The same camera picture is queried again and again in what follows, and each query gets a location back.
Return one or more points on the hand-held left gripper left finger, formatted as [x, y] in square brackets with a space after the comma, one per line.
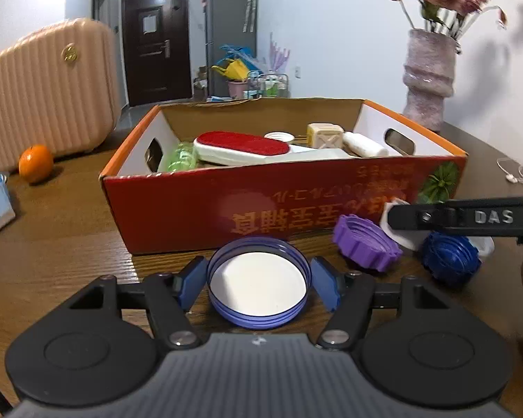
[191, 282]

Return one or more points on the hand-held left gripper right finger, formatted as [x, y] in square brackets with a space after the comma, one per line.
[324, 284]

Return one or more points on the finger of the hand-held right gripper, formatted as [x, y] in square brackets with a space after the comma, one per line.
[444, 217]

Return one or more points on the dark blue ridged lid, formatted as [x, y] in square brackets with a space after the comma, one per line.
[451, 261]

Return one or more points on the blue jar lid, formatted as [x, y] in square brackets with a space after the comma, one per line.
[259, 287]

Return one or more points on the red cardboard box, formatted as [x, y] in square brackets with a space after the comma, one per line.
[191, 213]

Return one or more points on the white plastic bottle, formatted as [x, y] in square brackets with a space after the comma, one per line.
[366, 144]

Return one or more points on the green plastic bottle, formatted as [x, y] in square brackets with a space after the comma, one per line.
[181, 159]

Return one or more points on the red and white lint brush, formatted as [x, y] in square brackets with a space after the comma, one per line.
[239, 148]

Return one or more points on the beige cube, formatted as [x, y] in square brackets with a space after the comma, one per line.
[327, 136]

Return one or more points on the white ridged cap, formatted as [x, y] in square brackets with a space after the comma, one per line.
[279, 136]

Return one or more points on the purple ridged lid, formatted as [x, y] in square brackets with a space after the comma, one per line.
[366, 244]

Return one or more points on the pink textured vase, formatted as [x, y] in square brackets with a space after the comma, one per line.
[429, 78]

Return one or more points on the orange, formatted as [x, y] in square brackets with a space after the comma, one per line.
[35, 163]

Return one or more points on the rack with bottles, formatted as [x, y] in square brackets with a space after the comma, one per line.
[270, 85]

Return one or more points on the yellow watering can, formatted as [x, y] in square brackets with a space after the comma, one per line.
[233, 70]

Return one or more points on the dark brown door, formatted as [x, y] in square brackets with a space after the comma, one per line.
[157, 48]

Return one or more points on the pink ribbed suitcase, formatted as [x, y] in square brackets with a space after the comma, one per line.
[48, 91]

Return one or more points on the white door notice paper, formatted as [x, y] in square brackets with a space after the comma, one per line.
[149, 25]

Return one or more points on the grey refrigerator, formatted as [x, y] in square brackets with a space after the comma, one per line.
[229, 21]

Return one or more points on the purple wall sticker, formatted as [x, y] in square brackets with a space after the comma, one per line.
[279, 54]

